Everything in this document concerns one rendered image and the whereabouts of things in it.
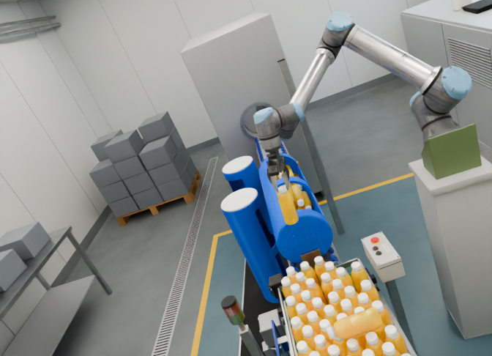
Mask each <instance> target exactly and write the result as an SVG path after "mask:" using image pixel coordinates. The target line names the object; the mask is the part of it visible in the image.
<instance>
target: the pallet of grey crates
mask: <svg viewBox="0 0 492 356"><path fill-rule="evenodd" d="M138 130H139V132H140V134H141V135H142V137H143V139H142V138H141V137H140V135H139V133H138V131H137V129H135V130H131V131H130V132H127V133H123V132H122V130H121V129H120V130H117V131H114V132H112V133H109V134H107V135H105V136H102V137H99V138H98V139H97V140H96V141H95V142H94V143H93V144H92V145H91V146H90V147H91V148H92V151H93V152H94V154H95V155H96V157H97V159H98V160H99V163H98V164H97V165H96V166H95V167H94V168H93V169H92V170H91V171H90V172H89V175H90V177H91V178H92V179H93V181H94V183H95V185H96V186H97V188H99V189H98V190H99V191H100V192H101V194H102V196H103V198H104V199H105V201H106V202H107V204H108V205H109V207H110V208H111V210H112V211H113V213H114V215H115V216H116V220H117V221H118V223H119V225H120V226H123V225H126V224H127V222H128V220H129V219H130V217H131V215H132V214H135V213H137V212H141V211H144V210H146V209H150V211H151V212H152V214H153V215H156V214H159V213H160V210H161V209H162V207H163V204H164V203H167V202H170V201H173V200H176V199H180V198H182V197H184V199H185V201H186V203H187V204H189V203H191V202H193V201H194V198H195V195H196V192H197V189H198V185H199V182H200V180H201V175H200V174H199V172H198V169H196V167H195V165H194V163H193V161H192V159H191V157H190V155H189V153H188V151H187V149H186V147H185V145H184V143H183V142H182V139H181V137H180V135H179V132H178V130H177V129H176V127H175V125H174V123H173V121H172V119H171V117H170V115H169V113H168V112H167V111H165V112H163V113H161V114H158V115H155V116H152V117H150V118H148V119H145V120H144V121H143V122H142V123H141V125H140V126H139V127H138Z"/></svg>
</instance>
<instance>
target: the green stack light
mask: <svg viewBox="0 0 492 356"><path fill-rule="evenodd" d="M226 316H227V315H226ZM227 317H228V320H229V321H230V323H231V324H232V325H239V324H240V323H242V322H243V321H244V319H245V314H244V312H243V311H242V309H241V307H240V310H239V312H238V313H237V314H236V315H234V316H227Z"/></svg>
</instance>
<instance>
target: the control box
mask: <svg viewBox="0 0 492 356"><path fill-rule="evenodd" d="M373 237H378V238H379V241H378V242H371V241H370V240H371V238H373ZM361 241H362V244H363V247H364V249H365V254H366V256H367V257H368V259H369V261H370V263H371V264H372V265H373V268H374V269H375V271H376V272H377V274H378V276H379V277H380V279H381V281H382V283H386V282H388V281H391V280H394V279H396V278H399V277H402V276H405V275H406V274H405V271H404V268H403V264H402V261H401V257H400V256H399V255H398V253H397V252H396V250H395V249H394V248H393V247H392V245H391V244H390V242H389V241H388V239H387V238H386V237H385V236H384V234H383V233H382V231H381V232H379V233H377V234H373V235H370V236H369V237H365V238H363V239H361ZM384 245H385V246H384ZM373 246H377V247H378V250H376V251H381V254H380V255H376V251H375V250H373ZM387 249H388V251H389V252H388V251H387Z"/></svg>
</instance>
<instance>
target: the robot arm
mask: <svg viewBox="0 0 492 356"><path fill-rule="evenodd" d="M342 46H344V47H347V48H349V49H350V50H352V51H354V52H356V53H358V54H359V55H361V56H363V57H365V58H366V59H368V60H370V61H372V62H373V63H375V64H377V65H378V66H380V67H383V68H384V69H385V70H388V71H390V72H391V73H393V74H395V75H396V76H398V77H400V78H402V79H403V80H405V81H408V82H409V83H410V84H413V85H414V86H416V87H418V88H419V89H420V90H419V91H418V92H417V93H416V94H415V95H414V96H413V97H412V98H411V99H410V106H411V110H412V111H413V113H414V115H415V117H416V119H417V122H418V124H419V126H420V128H421V130H422V132H423V141H424V146H425V143H426V141H427V140H428V138H432V137H434V136H438V135H441V134H443V133H447V132H450V131H452V130H456V129H458V128H461V126H460V125H459V124H457V123H456V122H455V121H454V120H453V119H452V117H451V115H450V111H451V110H452V109H453V108H454V107H455V106H456V105H457V104H459V102H460V101H462V99H463V98H465V97H466V96H467V94H468V93H469V92H470V91H471V89H472V79H471V77H470V75H469V74H468V73H467V72H466V71H465V70H463V69H462V68H460V67H455V66H452V67H448V68H446V69H445V68H443V67H441V66H439V67H431V66H430V65H428V64H426V63H424V62H422V61H420V60H419V59H417V58H415V57H413V56H412V55H410V54H408V53H406V52H405V51H402V50H401V49H399V48H397V47H395V46H394V45H391V44H390V43H388V42H386V41H384V40H383V39H381V38H379V37H377V36H376V35H374V34H371V33H370V32H369V31H366V30H364V29H363V28H361V27H359V26H358V25H357V24H355V23H353V18H352V17H351V16H350V15H349V14H348V13H346V12H335V13H333V14H332V15H330V17H329V19H328V21H327V24H326V27H325V30H324V33H323V35H322V37H321V40H320V42H319V44H318V47H317V49H316V50H315V52H314V60H313V62H312V63H311V65H310V67H309V69H308V70H307V72H306V74H305V76H304V78H303V79H302V81H301V83H300V85H299V86H298V88H297V90H296V92H295V93H294V96H293V97H292V99H291V101H290V103H289V104H288V105H284V106H281V107H279V108H275V109H273V108H265V109H262V110H260V111H258V112H256V113H255V114H254V116H253V117H254V121H255V124H256V129H257V132H258V137H259V140H260V141H259V143H260V144H261V147H262V149H264V151H265V152H269V154H268V165H267V166H268V169H267V177H268V179H269V181H270V182H271V184H272V186H273V188H274V189H275V190H276V191H277V192H279V191H278V187H277V182H276V179H277V175H279V174H280V173H282V171H283V173H282V175H281V177H282V178H283V179H284V181H285V184H286V189H287V190H288V189H289V186H290V179H289V170H288V167H287V166H286V162H285V158H284V155H280V153H279V148H280V145H281V141H288V140H289V139H291V137H292V136H293V133H294V131H295V129H296V128H297V125H298V124H299V122H301V121H302V120H303V119H304V112H305V109H306V108H307V106H308V103H309V102H310V100H311V98H312V96H313V94H314V92H315V91H316V89H317V87H318V85H319V83H320V82H321V79H322V78H323V76H324V74H325V72H326V71H327V68H328V66H329V65H331V64H333V63H334V61H335V60H336V58H337V56H338V54H339V52H340V49H341V47H342ZM284 164H285V165H284Z"/></svg>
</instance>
